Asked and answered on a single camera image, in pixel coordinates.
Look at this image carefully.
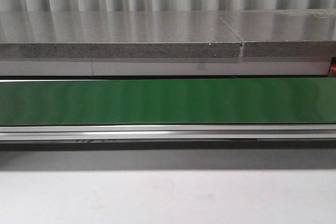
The grey stone slab left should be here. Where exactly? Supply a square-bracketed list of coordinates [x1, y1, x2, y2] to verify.
[1, 11, 241, 61]

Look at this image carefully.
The green conveyor belt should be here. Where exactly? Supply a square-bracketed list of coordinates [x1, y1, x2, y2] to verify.
[1, 78, 335, 143]

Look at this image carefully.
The red plastic tray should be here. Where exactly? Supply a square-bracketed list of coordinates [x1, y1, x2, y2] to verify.
[328, 57, 336, 77]

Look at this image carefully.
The grey stone slab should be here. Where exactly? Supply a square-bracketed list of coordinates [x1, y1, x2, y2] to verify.
[1, 11, 241, 61]
[218, 9, 335, 62]

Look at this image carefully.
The grey stone slab right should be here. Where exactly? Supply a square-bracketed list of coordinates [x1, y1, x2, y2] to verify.
[218, 9, 335, 62]

